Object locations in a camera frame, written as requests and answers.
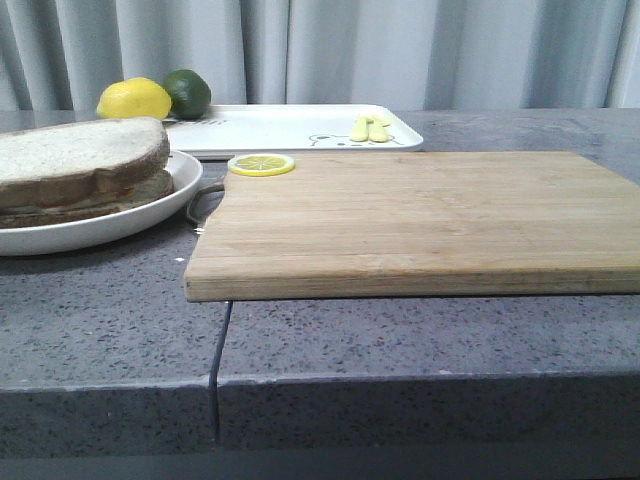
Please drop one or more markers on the white round plate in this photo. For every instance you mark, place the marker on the white round plate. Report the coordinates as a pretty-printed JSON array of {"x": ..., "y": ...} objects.
[{"x": 186, "y": 172}]

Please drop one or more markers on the yellow plastic fork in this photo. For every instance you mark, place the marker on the yellow plastic fork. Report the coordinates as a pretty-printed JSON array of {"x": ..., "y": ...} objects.
[{"x": 360, "y": 130}]

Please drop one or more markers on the bread slice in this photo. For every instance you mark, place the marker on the bread slice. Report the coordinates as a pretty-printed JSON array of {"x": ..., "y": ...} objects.
[
  {"x": 154, "y": 188},
  {"x": 66, "y": 164}
]

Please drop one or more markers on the green lime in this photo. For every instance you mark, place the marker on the green lime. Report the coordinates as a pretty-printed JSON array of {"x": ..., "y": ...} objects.
[{"x": 189, "y": 92}]

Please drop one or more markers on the wooden cutting board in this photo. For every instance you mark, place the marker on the wooden cutting board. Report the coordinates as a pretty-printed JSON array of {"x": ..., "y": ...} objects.
[{"x": 420, "y": 224}]

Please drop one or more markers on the white rectangular tray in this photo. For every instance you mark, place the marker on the white rectangular tray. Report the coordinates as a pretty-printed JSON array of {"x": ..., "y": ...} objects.
[{"x": 230, "y": 130}]

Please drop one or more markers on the grey curtain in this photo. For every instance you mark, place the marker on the grey curtain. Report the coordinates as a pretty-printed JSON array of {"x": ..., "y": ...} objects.
[{"x": 406, "y": 55}]

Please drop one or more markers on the lemon slice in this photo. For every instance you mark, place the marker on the lemon slice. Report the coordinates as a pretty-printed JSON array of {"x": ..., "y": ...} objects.
[{"x": 261, "y": 165}]

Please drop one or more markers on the metal cutting board handle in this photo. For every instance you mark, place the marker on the metal cutting board handle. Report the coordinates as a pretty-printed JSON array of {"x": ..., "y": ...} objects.
[{"x": 191, "y": 212}]

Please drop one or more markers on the yellow lemon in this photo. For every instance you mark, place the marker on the yellow lemon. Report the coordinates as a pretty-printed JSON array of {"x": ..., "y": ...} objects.
[{"x": 135, "y": 97}]

